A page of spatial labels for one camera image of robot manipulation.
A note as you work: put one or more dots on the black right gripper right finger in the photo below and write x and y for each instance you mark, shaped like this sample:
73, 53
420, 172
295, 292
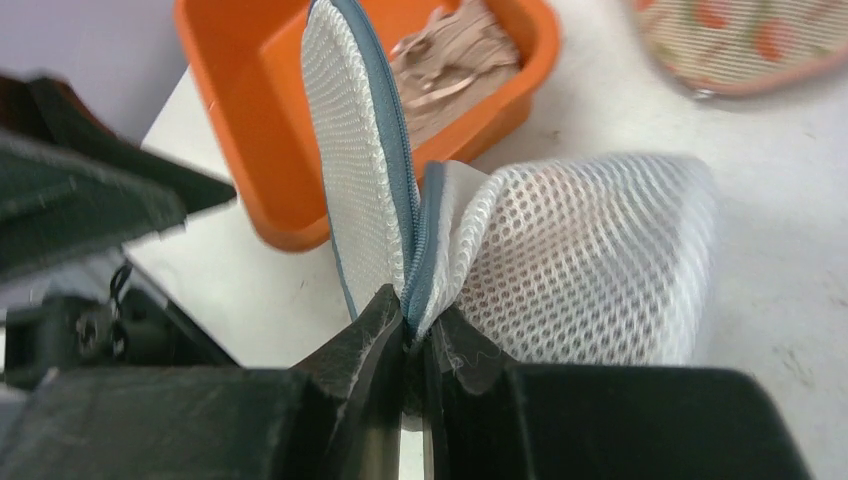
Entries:
470, 416

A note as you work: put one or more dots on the beige crumpled garment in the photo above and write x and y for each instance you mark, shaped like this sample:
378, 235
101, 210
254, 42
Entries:
456, 61

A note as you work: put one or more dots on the floral padded bra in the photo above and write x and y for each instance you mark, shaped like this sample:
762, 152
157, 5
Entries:
737, 48

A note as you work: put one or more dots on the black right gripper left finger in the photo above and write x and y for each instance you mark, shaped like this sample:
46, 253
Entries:
349, 419

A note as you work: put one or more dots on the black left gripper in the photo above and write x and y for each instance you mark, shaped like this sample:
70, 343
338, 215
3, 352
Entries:
56, 206

